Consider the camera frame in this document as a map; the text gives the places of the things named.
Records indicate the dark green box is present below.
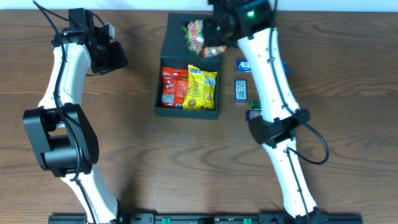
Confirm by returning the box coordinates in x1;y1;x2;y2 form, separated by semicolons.
154;12;221;119

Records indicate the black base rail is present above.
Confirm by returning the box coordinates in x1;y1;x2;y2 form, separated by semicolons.
48;211;364;224

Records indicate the blue long cookie pack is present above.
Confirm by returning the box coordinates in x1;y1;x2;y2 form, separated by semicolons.
235;59;291;75

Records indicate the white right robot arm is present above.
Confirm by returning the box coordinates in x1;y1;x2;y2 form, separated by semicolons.
204;1;317;220

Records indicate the small blue gum pack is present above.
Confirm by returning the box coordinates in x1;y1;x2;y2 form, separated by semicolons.
234;79;248;103

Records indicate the purple chocolate bar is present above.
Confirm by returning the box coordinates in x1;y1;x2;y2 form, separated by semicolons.
246;110;261;121

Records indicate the green candy bar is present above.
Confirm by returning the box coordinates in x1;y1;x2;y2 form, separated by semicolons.
250;101;261;110

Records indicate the Haribo gummy candy bag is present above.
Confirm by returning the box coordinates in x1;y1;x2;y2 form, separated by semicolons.
180;19;227;58

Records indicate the red orange candy bag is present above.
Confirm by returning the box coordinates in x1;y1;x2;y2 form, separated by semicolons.
161;67;188;109

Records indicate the yellow snack bag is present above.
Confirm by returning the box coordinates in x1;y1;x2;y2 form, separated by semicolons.
182;65;218;110

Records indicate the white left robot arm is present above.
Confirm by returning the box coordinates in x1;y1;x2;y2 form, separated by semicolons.
22;30;128;223

